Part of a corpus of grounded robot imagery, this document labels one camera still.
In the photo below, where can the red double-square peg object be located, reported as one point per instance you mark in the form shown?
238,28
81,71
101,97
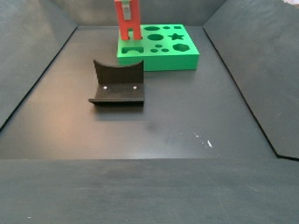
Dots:
132,25

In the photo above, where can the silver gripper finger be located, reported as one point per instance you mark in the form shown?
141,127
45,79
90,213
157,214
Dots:
126,7

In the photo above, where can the green shape-sorter block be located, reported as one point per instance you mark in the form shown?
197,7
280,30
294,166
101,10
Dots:
166,48

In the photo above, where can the black curved holder stand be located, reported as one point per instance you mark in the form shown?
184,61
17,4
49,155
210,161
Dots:
121,84

